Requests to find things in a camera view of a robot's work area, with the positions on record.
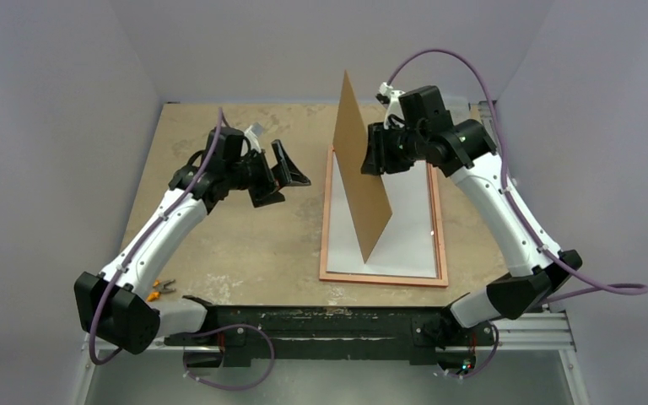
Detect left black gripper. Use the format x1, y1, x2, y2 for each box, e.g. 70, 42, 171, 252
226, 141, 310, 208

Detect brown cardboard backing board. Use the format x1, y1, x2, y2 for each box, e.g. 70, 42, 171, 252
332, 72, 392, 262

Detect landscape photo print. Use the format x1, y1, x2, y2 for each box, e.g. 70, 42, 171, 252
325, 154, 440, 279

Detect red picture frame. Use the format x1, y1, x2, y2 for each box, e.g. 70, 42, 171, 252
318, 146, 450, 289

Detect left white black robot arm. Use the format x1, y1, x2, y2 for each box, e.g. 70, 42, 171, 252
73, 127, 311, 354

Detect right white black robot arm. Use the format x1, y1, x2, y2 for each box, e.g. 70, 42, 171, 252
361, 83, 582, 343

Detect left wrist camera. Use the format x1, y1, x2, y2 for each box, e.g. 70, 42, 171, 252
244, 122, 264, 152

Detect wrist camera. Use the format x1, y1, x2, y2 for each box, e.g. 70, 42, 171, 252
375, 82, 404, 118
244, 122, 264, 152

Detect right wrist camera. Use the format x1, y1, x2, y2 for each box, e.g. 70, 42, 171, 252
375, 82, 404, 118

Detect black mounting base plate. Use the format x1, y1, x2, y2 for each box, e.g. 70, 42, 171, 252
165, 305, 494, 367

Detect orange handled pliers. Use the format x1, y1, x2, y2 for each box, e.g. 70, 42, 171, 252
146, 279, 176, 302

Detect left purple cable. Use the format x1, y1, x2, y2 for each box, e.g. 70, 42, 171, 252
88, 107, 276, 392

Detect aluminium rail frame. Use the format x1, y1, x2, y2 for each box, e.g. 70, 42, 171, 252
69, 100, 591, 405

